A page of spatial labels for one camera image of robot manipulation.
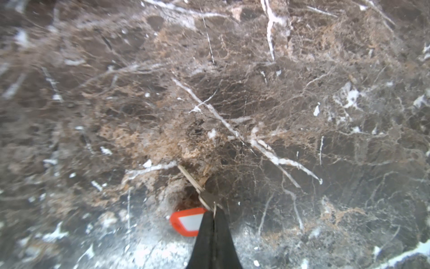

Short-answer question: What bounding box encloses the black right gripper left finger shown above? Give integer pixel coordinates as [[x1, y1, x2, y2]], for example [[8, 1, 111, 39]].
[[186, 211, 215, 269]]

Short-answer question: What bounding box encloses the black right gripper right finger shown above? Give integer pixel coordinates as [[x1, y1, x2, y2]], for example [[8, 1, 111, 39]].
[[213, 207, 243, 269]]

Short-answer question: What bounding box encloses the small red key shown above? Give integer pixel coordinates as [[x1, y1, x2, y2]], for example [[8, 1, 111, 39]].
[[170, 165, 223, 237]]

